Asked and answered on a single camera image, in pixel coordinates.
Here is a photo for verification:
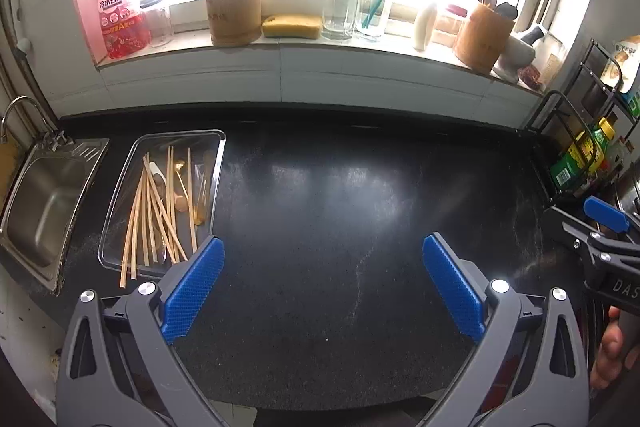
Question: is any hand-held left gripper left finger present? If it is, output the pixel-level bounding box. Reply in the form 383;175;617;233
56;235;228;427

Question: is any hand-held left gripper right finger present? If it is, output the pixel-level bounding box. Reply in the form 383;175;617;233
421;232;590;427

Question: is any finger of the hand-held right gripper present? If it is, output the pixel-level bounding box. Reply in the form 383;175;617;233
542;206;640;269
582;196;640;238

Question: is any gold metal spoon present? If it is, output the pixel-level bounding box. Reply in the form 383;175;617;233
174;161;207;227

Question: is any pile of wooden chopsticks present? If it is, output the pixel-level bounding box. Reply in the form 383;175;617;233
119;146;198;290

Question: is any clear plastic tray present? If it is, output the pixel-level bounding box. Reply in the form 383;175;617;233
97;129;227;280

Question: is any person's right hand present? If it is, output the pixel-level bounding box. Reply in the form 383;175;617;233
590;305;628;391

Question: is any steel pot with lid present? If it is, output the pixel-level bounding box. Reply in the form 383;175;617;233
612;162;640;228

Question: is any green bottle yellow cap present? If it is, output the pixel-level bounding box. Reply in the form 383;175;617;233
550;117;618;188

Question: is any black metal rack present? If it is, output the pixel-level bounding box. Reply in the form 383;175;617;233
522;38;640;202

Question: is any glass jar of chili flakes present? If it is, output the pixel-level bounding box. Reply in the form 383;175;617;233
520;32;568;90

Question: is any white orange snack bag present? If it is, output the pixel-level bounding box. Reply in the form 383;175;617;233
600;34;640;92

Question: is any steel sink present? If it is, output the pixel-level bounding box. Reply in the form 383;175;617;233
0;138;111;297

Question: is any white stone mortar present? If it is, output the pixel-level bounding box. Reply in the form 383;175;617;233
492;34;538;84

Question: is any dark pestle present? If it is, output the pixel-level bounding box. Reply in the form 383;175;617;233
520;24;548;44

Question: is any bamboo utensil holder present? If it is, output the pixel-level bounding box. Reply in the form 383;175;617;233
452;2;517;75

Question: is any metal faucet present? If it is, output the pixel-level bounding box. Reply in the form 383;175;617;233
0;96;68;152

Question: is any red lid jar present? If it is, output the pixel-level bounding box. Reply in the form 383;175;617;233
434;4;469;48

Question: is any white bottle blue cap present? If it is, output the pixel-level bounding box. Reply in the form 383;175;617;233
412;0;443;52

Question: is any small glass jar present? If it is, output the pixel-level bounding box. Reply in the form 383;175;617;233
139;0;173;48

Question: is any wide clear glass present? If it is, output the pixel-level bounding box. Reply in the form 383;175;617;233
356;0;393;42

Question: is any yellow sponge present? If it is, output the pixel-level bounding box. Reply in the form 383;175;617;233
262;13;322;40

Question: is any short clear glass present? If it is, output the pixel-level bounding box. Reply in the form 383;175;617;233
322;2;357;42

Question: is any bamboo canister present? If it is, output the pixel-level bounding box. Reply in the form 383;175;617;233
204;0;263;46

